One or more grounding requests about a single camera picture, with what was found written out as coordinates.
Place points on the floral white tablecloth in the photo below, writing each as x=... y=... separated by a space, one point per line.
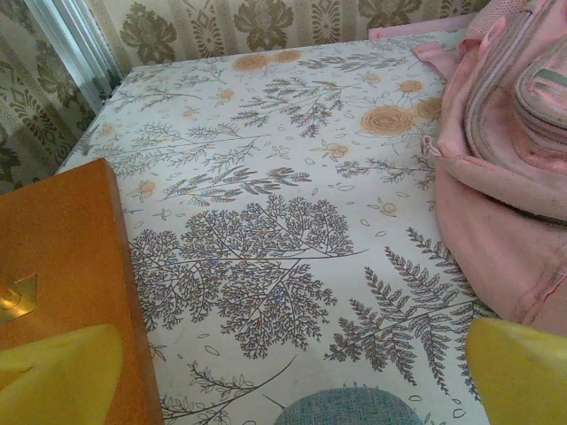
x=274 y=177

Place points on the teal round fabric pad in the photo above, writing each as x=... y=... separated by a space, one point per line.
x=350 y=407

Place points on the pink student backpack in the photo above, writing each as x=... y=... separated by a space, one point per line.
x=496 y=190

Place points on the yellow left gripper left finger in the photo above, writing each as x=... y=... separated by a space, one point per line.
x=57 y=380

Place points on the orange wooden block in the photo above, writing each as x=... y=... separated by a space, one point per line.
x=66 y=248

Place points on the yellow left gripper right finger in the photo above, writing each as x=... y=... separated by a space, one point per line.
x=522 y=380

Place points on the aluminium frame post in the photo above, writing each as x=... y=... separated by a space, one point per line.
x=71 y=48

